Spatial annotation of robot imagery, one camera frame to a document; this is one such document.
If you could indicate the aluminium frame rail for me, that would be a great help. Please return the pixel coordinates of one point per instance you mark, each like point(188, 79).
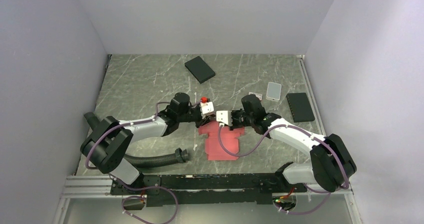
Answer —
point(87, 200)

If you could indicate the black ridged tray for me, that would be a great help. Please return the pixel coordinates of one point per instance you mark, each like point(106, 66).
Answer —
point(300, 108)

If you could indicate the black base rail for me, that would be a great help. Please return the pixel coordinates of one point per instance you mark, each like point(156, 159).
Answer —
point(259, 188)

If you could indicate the clear plastic case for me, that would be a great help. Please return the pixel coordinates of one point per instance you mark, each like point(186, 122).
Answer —
point(273, 92)

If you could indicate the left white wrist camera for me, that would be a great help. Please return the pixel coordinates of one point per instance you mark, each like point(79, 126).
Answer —
point(206, 107)

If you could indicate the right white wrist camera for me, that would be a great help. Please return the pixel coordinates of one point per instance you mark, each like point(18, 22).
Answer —
point(224, 117)

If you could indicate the small red white box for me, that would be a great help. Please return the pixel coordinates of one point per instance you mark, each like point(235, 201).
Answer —
point(259, 96)

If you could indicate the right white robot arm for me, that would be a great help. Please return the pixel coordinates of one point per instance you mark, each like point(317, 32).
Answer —
point(331, 164)

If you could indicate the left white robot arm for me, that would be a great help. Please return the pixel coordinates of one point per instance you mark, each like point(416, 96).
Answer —
point(106, 146)

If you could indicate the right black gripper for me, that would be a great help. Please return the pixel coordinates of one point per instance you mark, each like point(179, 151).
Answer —
point(231, 128)

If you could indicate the black flat box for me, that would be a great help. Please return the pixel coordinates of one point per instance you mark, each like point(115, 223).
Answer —
point(200, 69)

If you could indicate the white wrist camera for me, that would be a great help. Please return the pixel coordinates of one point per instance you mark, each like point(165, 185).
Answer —
point(224, 117)
point(206, 107)

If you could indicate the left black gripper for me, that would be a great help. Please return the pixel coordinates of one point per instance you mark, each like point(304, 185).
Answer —
point(201, 121)

